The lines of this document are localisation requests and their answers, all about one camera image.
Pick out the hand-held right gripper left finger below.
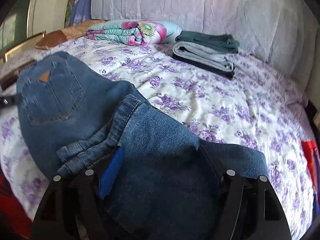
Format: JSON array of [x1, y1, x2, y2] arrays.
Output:
[[31, 146, 125, 240]]

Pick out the green patterned panel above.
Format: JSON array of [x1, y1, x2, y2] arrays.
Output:
[[64, 0, 81, 28]]

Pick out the white lace cover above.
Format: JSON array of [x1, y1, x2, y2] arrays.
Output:
[[90, 0, 312, 90]]

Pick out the brown cushion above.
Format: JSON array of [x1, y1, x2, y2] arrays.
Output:
[[35, 19, 108, 50]]

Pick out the red and blue bag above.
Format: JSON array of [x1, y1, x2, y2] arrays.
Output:
[[301, 140, 320, 189]]

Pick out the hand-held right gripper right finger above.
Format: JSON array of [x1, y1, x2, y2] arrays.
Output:
[[197, 145, 292, 240]]

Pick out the red patterned blanket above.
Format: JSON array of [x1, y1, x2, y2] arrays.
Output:
[[0, 172, 33, 240]]

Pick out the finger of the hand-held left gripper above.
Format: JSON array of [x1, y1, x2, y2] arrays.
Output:
[[0, 94, 23, 109]]

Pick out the folded dark navy pants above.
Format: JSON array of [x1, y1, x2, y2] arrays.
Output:
[[171, 55, 235, 81]]

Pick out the purple floral bedspread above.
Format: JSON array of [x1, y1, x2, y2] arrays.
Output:
[[0, 34, 318, 240]]

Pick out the blue denim jeans pants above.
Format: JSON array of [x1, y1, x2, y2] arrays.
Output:
[[16, 51, 270, 240]]

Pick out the folded dark green pants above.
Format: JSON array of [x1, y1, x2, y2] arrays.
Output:
[[175, 31, 240, 54]]

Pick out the blue hanging garment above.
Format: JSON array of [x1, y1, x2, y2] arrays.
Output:
[[70, 0, 96, 26]]

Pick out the folded floral blanket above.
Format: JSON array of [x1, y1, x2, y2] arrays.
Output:
[[87, 20, 184, 47]]

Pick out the folded light grey pants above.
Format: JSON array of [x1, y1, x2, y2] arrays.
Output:
[[172, 42, 237, 72]]

